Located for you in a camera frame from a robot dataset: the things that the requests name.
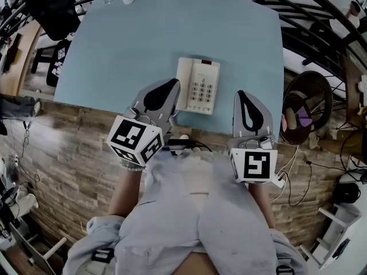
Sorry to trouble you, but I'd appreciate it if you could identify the person's light grey shirt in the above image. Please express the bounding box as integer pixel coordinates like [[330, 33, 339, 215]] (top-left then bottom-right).
[[62, 214, 309, 275]]

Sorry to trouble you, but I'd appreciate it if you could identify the black rectangular device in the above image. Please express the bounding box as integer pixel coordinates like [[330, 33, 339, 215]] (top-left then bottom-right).
[[165, 138, 202, 149]]

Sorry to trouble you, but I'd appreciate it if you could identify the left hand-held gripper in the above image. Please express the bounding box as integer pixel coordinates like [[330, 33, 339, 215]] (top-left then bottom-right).
[[106, 78, 182, 167]]

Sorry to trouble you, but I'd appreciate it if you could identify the person's left forearm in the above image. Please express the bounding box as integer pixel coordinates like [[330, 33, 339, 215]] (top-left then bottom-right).
[[108, 167, 145, 219]]

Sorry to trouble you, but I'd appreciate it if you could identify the white cable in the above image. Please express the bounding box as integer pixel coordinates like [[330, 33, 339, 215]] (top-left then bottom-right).
[[279, 144, 300, 180]]

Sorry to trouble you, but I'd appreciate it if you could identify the black metal railing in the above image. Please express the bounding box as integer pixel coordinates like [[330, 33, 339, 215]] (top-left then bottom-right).
[[0, 0, 367, 68]]

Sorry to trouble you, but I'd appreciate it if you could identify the white telephone handset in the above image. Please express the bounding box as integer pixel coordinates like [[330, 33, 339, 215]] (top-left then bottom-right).
[[175, 57, 196, 112]]

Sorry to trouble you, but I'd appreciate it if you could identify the purple cushion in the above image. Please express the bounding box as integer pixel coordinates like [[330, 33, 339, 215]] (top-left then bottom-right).
[[295, 107, 313, 128]]

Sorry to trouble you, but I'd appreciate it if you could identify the white bead bracelet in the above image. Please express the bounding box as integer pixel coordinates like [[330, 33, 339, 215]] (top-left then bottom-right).
[[119, 161, 145, 172]]

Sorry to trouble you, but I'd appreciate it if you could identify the black office chair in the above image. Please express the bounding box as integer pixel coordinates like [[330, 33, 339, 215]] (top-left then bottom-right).
[[25, 0, 81, 88]]

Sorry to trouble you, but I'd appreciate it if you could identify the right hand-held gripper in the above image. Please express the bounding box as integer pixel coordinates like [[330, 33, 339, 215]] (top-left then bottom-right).
[[228, 90, 279, 184]]

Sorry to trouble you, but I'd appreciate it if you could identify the person's bare torso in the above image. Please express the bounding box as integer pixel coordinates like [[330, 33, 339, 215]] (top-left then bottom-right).
[[174, 252, 225, 275]]

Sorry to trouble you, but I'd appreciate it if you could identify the white power adapter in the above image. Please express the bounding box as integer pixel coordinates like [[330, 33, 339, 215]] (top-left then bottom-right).
[[272, 174, 287, 189]]

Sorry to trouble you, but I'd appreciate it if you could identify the person's right forearm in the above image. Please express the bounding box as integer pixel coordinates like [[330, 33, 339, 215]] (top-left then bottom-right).
[[247, 182, 276, 229]]

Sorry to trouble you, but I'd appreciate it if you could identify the black bag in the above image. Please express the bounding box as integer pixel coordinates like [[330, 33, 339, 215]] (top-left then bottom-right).
[[333, 182, 362, 205]]

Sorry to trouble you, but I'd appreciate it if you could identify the beige cushion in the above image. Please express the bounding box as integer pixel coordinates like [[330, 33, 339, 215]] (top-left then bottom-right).
[[284, 107, 298, 131]]

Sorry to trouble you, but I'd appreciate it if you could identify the black adapter cable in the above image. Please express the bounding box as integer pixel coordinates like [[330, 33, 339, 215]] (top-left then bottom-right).
[[287, 161, 314, 208]]

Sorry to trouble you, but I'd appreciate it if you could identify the black device cable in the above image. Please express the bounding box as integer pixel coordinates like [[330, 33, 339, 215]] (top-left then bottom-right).
[[188, 140, 215, 155]]

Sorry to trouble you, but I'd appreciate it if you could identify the black floor cable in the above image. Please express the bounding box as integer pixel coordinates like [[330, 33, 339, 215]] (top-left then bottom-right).
[[22, 118, 41, 183]]

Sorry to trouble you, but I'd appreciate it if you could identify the white open cabinet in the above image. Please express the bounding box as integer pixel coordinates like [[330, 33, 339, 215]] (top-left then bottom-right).
[[299, 203, 362, 269]]

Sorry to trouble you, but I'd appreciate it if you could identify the white telephone base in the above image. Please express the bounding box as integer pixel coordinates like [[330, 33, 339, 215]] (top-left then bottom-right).
[[175, 57, 221, 116]]

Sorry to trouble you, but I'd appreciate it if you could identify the light wooden desk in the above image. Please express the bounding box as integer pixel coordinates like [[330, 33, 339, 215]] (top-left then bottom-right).
[[0, 18, 44, 97]]

